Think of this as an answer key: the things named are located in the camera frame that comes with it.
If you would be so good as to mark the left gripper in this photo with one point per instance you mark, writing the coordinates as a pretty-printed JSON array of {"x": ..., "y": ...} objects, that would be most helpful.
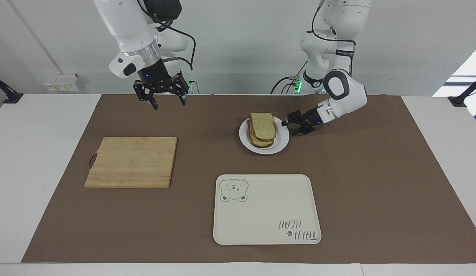
[{"x": 317, "y": 116}]

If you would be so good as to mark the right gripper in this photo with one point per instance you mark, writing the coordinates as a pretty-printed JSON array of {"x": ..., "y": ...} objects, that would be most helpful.
[{"x": 155, "y": 78}]

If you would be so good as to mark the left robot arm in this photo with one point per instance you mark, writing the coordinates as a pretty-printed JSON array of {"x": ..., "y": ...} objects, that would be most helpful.
[{"x": 343, "y": 23}]

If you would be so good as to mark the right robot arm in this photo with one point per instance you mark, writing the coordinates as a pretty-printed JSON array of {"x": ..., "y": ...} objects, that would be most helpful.
[{"x": 122, "y": 27}]

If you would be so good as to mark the white round plate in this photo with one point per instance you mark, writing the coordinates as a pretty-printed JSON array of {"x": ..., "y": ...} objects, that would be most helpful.
[{"x": 245, "y": 140}]

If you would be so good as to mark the bread slice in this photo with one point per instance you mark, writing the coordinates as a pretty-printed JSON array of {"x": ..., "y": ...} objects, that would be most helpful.
[
  {"x": 261, "y": 141},
  {"x": 263, "y": 145},
  {"x": 263, "y": 125}
]

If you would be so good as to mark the wooden cutting board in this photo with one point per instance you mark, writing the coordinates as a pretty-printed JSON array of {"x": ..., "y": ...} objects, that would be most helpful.
[{"x": 132, "y": 163}]

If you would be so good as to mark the cream tray with bear print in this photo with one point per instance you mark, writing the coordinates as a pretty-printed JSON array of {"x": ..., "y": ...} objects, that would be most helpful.
[{"x": 266, "y": 209}]

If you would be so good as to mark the black stand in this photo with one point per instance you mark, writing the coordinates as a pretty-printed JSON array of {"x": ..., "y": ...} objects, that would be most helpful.
[
  {"x": 462, "y": 97},
  {"x": 9, "y": 96}
]

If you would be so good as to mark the white wall socket box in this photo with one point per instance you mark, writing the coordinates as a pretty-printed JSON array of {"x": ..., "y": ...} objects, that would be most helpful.
[{"x": 63, "y": 83}]

